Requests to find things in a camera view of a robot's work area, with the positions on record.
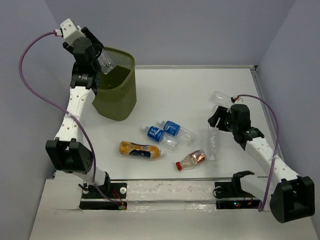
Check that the orange label bottle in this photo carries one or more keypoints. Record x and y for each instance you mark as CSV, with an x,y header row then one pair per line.
x,y
127,148

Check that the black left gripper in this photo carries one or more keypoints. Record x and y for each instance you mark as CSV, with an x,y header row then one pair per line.
x,y
94,41

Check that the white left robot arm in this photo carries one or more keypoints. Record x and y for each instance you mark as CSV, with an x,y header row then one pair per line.
x,y
67,151

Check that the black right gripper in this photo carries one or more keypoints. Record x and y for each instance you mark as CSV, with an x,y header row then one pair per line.
x,y
220,112

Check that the red cap crushed bottle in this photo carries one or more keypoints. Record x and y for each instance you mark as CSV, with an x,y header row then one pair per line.
x,y
191,160

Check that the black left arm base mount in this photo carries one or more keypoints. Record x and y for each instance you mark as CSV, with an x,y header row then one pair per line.
x,y
111,196

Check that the clear bottle no label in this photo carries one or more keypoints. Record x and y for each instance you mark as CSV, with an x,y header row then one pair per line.
x,y
221,99

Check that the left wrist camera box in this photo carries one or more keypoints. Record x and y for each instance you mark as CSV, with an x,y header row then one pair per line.
x,y
70,31

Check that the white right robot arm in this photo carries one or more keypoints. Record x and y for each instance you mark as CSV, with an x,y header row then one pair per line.
x,y
286,194

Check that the green mesh waste bin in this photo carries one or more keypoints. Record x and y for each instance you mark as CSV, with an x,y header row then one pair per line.
x,y
116,96

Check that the clear tall bottle white cap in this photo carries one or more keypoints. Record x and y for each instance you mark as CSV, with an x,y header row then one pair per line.
x,y
212,141

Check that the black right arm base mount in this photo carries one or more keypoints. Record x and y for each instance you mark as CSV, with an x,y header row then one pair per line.
x,y
230,195

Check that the blue label bottle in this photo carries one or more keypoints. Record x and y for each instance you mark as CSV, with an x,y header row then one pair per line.
x,y
184,135
106,63
160,136

